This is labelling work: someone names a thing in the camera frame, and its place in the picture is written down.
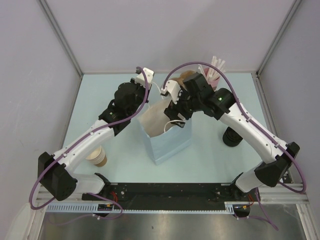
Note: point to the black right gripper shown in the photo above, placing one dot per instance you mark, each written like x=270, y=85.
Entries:
x=173, y=110

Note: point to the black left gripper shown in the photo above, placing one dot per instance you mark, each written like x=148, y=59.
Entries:
x=139, y=86

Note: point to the light blue paper bag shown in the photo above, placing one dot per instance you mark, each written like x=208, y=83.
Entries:
x=161, y=137

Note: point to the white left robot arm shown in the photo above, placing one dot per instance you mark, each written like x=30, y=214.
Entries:
x=57, y=171

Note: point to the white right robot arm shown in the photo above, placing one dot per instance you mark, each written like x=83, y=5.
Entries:
x=276, y=155

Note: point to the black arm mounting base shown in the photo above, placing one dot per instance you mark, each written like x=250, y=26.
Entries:
x=172, y=193

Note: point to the pink straw holder cup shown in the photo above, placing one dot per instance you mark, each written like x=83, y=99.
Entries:
x=212, y=80

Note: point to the brown pulp carrier stack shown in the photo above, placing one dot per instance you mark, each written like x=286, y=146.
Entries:
x=182, y=77

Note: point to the white wrapped straws bundle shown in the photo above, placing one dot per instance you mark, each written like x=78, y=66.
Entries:
x=217, y=63

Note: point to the stacked black cup lids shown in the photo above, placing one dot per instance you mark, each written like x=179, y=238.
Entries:
x=231, y=138

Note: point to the stacked brown paper cups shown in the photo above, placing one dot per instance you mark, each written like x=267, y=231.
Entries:
x=98, y=157

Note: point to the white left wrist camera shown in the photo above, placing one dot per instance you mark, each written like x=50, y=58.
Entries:
x=144, y=77

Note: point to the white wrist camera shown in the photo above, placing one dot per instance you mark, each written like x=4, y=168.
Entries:
x=173, y=89
x=144, y=77

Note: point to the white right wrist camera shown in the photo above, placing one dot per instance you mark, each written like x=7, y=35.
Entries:
x=173, y=89

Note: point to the white slotted cable duct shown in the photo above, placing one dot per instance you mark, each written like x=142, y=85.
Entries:
x=223, y=208

